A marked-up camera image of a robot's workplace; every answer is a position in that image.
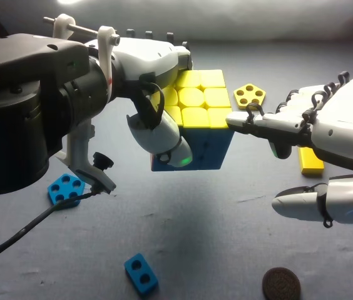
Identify yellow pentagon block with holes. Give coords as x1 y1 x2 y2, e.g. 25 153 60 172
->
233 82 267 111

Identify black camera cable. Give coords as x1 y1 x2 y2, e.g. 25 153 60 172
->
0 187 108 268

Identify Rubik's cube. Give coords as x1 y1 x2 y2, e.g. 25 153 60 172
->
150 69 236 172

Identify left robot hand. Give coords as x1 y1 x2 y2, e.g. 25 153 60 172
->
112 28 195 169

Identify white backdrop sheet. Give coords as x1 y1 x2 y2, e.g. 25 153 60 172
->
0 0 353 43

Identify blue two-hole block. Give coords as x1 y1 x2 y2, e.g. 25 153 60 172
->
123 252 159 298

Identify grey table cloth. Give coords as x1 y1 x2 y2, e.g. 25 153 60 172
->
0 39 353 300

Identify yellow rectangular block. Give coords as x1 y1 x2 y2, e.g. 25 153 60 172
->
298 146 325 176

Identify blue pentagon block with holes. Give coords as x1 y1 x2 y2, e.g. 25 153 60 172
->
47 173 87 208

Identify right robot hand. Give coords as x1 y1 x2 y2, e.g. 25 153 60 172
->
225 71 353 228

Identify dark chocolate sandwich cookie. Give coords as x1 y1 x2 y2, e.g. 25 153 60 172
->
262 266 302 300

